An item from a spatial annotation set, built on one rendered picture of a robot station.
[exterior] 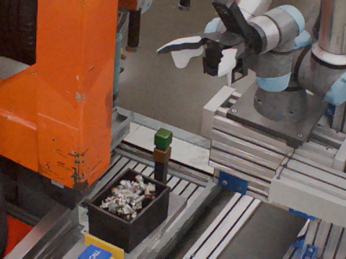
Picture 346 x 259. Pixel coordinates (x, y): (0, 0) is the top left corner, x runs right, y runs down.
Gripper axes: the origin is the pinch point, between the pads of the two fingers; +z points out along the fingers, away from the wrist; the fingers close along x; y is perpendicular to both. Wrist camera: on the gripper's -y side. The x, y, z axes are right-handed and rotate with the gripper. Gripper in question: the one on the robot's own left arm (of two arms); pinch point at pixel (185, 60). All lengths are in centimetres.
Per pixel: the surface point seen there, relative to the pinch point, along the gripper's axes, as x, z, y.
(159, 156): 47, -39, 59
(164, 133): 47, -41, 52
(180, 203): 42, -41, 74
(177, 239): 66, -63, 112
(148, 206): 37, -24, 63
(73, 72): 54, -17, 26
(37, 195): 97, -28, 89
